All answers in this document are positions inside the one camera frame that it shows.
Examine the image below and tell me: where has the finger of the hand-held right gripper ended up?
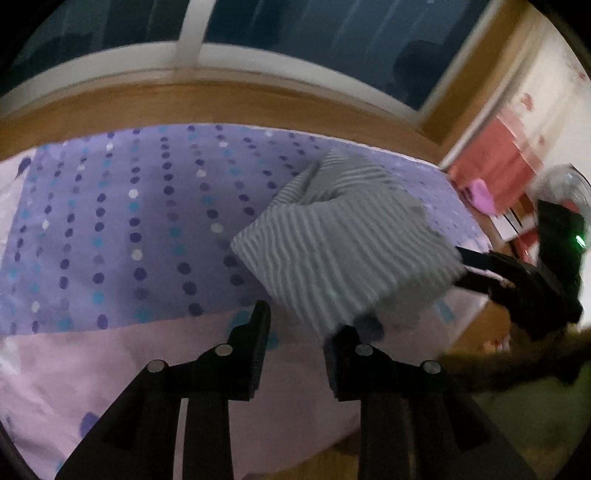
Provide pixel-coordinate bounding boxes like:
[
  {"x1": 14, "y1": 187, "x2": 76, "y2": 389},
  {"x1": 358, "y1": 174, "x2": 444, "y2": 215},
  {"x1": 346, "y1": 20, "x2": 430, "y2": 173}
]
[
  {"x1": 454, "y1": 274, "x2": 509, "y2": 302},
  {"x1": 455, "y1": 246, "x2": 511, "y2": 275}
]

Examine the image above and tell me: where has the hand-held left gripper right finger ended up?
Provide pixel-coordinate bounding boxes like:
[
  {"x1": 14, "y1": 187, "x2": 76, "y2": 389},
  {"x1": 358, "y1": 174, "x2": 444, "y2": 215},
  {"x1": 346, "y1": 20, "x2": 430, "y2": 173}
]
[{"x1": 323, "y1": 325, "x2": 536, "y2": 480}]

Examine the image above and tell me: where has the purple polka dot bedsheet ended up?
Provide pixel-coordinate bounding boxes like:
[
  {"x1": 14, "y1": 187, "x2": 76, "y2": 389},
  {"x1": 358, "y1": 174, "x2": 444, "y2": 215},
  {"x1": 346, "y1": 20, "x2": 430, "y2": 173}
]
[{"x1": 0, "y1": 122, "x2": 490, "y2": 476}]

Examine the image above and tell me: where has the salmon red curtain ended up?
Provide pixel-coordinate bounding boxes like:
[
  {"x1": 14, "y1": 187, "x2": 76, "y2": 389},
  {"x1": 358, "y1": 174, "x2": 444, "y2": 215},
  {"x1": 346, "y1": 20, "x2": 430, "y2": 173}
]
[{"x1": 449, "y1": 107, "x2": 552, "y2": 217}]

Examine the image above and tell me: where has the pink cloth item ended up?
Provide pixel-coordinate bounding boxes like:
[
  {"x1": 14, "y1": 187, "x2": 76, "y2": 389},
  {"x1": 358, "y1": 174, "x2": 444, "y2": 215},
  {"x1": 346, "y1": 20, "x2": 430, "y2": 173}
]
[{"x1": 465, "y1": 179, "x2": 498, "y2": 214}]

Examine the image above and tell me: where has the standing electric fan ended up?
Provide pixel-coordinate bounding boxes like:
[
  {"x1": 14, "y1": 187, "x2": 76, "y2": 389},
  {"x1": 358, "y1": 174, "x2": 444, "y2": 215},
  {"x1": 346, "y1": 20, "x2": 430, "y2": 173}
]
[{"x1": 531, "y1": 163, "x2": 591, "y2": 223}]

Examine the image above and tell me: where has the window with white frame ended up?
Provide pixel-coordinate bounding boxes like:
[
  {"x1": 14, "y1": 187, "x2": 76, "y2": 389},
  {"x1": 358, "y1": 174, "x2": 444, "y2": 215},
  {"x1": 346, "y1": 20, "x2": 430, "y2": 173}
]
[{"x1": 0, "y1": 0, "x2": 522, "y2": 126}]

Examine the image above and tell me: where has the grey white striped shirt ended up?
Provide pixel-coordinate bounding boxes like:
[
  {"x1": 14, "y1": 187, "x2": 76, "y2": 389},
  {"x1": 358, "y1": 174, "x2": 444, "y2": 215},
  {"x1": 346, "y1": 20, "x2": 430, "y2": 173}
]
[{"x1": 230, "y1": 148, "x2": 465, "y2": 337}]

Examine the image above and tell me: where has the wooden window ledge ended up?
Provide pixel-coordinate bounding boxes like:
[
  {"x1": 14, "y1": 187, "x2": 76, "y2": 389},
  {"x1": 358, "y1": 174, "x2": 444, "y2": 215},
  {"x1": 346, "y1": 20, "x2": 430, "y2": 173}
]
[{"x1": 0, "y1": 78, "x2": 445, "y2": 163}]

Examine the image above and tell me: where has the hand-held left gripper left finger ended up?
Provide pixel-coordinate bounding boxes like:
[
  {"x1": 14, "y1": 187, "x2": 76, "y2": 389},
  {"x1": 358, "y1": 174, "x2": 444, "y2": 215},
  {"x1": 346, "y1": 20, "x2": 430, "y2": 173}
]
[{"x1": 55, "y1": 301, "x2": 271, "y2": 480}]

